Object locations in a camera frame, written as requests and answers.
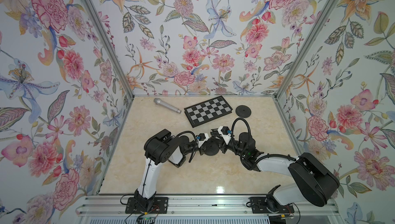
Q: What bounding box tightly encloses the black round stand base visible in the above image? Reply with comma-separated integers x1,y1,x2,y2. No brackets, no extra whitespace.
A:
199,140,220,156

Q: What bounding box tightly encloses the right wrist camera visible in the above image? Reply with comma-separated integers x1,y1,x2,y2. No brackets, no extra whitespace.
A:
217,126,232,145

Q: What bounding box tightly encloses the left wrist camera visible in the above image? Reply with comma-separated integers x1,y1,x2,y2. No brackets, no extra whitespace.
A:
196,133,209,148

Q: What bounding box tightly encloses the left aluminium corner post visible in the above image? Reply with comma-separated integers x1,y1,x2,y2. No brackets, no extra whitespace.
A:
81,0,134,100

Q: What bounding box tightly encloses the silver handheld microphone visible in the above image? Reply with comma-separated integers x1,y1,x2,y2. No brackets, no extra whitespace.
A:
154,98,182,114

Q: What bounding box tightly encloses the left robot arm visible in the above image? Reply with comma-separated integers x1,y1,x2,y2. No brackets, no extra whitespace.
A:
134,129,209,206

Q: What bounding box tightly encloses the right aluminium corner post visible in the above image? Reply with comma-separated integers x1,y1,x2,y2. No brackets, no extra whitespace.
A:
273,0,338,102

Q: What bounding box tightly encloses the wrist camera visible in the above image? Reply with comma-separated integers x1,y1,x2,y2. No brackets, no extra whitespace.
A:
196,133,209,148
217,126,232,145

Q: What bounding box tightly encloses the black corrugated cable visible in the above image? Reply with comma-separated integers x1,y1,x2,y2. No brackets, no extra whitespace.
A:
230,117,251,146
175,130,198,163

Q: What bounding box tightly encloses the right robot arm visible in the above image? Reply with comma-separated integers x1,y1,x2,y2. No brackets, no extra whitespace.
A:
206,126,340,213

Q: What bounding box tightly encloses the left black corrugated cable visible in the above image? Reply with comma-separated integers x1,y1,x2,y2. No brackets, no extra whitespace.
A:
175,130,198,163

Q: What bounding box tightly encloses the black round disc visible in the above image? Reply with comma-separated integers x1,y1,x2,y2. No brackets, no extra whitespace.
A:
235,105,252,118

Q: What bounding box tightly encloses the aluminium front rail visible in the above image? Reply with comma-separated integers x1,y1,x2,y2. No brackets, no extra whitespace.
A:
75,195,343,224

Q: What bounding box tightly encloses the black white chessboard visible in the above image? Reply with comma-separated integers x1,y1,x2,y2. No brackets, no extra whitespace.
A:
184,96,233,128

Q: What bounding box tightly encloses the aluminium corner post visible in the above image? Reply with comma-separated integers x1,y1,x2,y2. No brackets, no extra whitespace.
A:
81,0,134,100
273,0,338,102

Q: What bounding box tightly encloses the right black corrugated cable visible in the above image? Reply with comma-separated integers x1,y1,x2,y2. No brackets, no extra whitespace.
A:
230,117,251,146

